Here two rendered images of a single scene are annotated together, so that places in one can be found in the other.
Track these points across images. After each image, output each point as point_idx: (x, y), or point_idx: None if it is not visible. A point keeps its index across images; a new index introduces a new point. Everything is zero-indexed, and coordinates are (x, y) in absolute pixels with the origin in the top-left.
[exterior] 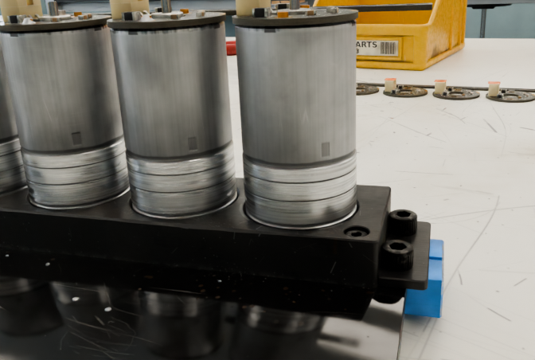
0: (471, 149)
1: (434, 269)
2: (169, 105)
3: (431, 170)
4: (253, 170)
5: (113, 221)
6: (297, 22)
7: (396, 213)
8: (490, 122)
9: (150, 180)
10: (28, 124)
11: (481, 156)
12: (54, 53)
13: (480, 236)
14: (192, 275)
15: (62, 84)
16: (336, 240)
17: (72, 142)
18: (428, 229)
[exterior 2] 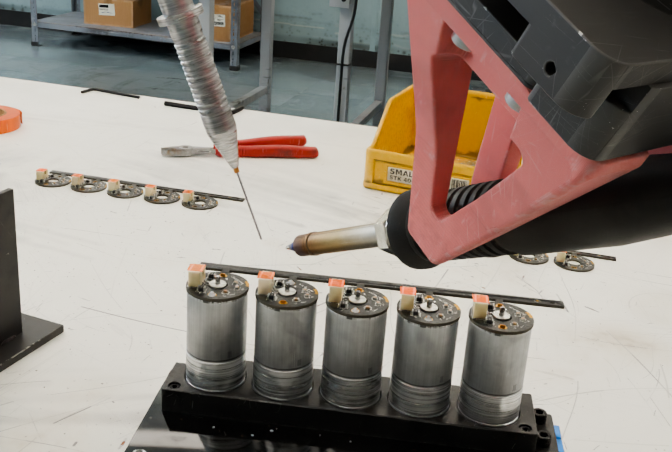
0: (553, 331)
1: (559, 445)
2: (435, 361)
3: (530, 354)
4: (474, 394)
5: (391, 418)
6: (512, 333)
7: (535, 410)
8: (562, 298)
9: (415, 397)
10: (344, 362)
11: (561, 340)
12: (369, 328)
13: (571, 415)
14: (437, 449)
15: (369, 343)
16: (517, 433)
17: (367, 372)
18: (551, 420)
